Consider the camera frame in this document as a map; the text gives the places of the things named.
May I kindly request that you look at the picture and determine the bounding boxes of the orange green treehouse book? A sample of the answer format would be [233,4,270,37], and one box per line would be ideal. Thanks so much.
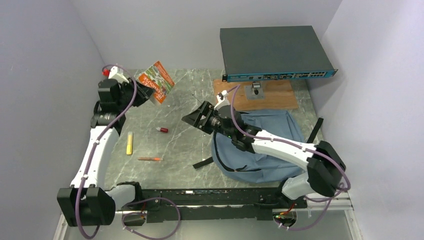
[136,61,175,106]

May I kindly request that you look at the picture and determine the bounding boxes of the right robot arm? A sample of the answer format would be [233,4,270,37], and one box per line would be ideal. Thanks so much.
[182,101,346,208]

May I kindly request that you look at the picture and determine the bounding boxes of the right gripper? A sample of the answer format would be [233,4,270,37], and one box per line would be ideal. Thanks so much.
[182,101,234,140]

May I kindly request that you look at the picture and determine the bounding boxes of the yellow highlighter marker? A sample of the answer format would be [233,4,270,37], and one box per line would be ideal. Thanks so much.
[125,131,134,156]

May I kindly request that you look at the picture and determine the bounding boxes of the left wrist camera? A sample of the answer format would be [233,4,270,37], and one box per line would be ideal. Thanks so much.
[102,66,130,84]

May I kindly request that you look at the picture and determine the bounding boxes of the blue student backpack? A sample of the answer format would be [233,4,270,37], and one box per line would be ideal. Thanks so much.
[193,109,306,184]

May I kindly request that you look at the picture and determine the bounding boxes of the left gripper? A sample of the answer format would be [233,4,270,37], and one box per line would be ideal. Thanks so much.
[117,76,156,111]

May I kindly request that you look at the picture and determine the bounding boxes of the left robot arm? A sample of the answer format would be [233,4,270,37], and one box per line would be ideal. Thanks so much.
[57,78,155,227]

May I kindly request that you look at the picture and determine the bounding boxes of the wooden board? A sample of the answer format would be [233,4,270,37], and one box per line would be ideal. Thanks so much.
[233,80,299,111]

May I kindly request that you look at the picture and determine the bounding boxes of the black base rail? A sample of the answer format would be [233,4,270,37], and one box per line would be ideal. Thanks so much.
[123,187,308,223]

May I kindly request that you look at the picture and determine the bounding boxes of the grey network switch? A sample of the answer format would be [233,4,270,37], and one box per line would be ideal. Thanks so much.
[219,25,338,82]

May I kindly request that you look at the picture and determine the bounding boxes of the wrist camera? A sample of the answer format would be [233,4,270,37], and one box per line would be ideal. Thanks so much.
[102,66,130,84]
[214,90,230,110]

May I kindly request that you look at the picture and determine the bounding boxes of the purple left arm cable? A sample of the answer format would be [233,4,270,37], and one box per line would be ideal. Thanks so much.
[74,63,181,240]

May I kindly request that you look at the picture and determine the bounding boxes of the aluminium side rail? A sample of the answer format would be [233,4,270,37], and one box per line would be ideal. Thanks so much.
[52,69,119,240]

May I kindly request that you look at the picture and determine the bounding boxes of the orange pen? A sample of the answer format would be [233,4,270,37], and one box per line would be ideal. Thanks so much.
[137,157,163,162]

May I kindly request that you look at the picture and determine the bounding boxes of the red white glue stick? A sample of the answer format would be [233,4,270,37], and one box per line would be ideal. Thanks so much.
[156,127,169,133]

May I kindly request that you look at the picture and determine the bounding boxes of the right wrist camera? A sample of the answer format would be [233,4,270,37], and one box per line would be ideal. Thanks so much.
[214,90,230,110]

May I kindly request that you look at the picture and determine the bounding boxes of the metal stand mount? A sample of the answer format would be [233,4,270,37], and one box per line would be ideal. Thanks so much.
[244,81,265,100]

